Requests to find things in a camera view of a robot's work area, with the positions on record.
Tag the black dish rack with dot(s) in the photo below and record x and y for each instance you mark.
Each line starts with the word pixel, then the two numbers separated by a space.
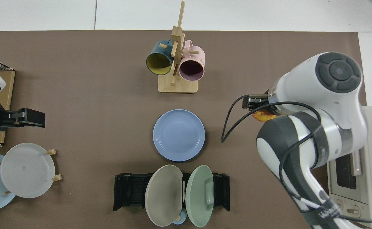
pixel 128 190

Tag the wooden plate rack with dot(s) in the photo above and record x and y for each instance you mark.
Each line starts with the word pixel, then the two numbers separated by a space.
pixel 57 178

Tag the dark teal cup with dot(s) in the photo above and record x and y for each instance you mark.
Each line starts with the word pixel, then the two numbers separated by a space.
pixel 157 63

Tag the wooden cup stand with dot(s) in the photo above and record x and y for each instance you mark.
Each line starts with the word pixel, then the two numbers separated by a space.
pixel 177 86

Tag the pink cup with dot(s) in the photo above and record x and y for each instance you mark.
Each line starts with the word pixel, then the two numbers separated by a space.
pixel 190 70

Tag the pale grey plate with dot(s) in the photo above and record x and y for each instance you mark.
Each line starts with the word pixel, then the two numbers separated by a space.
pixel 26 170

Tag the brown table cloth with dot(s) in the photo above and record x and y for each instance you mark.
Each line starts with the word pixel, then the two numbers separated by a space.
pixel 77 95

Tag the beige grey plate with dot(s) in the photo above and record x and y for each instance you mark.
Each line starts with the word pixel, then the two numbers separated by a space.
pixel 163 195

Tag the pale green plate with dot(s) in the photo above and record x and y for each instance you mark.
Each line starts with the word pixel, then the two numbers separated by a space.
pixel 198 197

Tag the red yellow apple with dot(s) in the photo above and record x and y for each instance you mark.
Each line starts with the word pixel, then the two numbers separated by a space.
pixel 262 116

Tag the small blue round thing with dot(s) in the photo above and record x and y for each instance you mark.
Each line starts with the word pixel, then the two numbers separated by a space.
pixel 179 221

